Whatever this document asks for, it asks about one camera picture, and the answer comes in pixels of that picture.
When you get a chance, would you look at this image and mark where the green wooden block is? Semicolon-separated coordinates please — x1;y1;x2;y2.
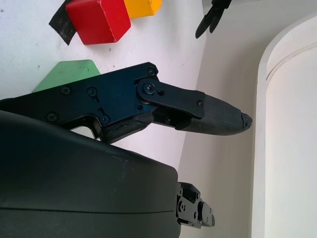
32;59;102;94

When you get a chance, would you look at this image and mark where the black tape strip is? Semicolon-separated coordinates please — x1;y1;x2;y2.
48;0;76;46

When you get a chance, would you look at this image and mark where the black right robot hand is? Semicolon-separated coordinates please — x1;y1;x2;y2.
0;62;253;238

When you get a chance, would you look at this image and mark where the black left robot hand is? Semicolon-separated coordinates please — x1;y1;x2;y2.
195;0;232;40

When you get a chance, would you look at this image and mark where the white round column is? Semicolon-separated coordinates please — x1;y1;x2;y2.
257;13;317;238

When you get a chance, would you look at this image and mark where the yellow wooden block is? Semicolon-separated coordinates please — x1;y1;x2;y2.
123;0;163;19

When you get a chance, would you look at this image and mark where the red wooden block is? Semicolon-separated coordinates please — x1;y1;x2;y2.
65;0;132;46

